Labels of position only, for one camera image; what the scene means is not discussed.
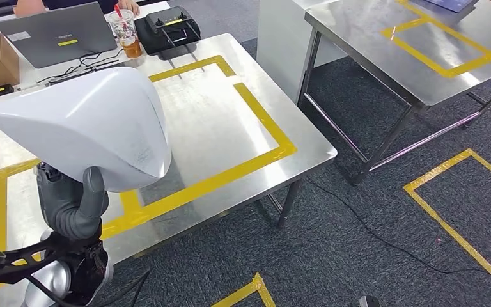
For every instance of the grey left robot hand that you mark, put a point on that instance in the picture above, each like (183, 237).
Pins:
(72, 212)

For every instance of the yellow tape workbench marking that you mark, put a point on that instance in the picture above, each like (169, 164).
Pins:
(228, 177)

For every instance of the black remote controller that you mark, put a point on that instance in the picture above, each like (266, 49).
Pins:
(165, 29)

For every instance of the yellow floor tape square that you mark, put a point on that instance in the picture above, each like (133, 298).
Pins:
(440, 219)
(245, 292)

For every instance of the stainless steel table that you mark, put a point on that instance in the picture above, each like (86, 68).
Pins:
(355, 51)

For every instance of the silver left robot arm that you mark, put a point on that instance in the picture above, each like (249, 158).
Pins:
(52, 279)

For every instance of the stainless steel workbench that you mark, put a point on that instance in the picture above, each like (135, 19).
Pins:
(228, 127)

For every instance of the white plastic cover part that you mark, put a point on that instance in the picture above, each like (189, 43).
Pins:
(88, 123)

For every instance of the white table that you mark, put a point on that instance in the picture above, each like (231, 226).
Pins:
(279, 42)

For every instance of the grey laptop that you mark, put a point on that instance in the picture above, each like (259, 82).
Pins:
(55, 42)

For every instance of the dark blue flat panel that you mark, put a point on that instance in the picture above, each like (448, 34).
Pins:
(448, 4)

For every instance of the plastic iced tea cup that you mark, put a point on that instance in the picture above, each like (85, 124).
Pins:
(127, 36)

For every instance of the white desk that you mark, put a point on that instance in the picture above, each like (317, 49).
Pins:
(29, 74)

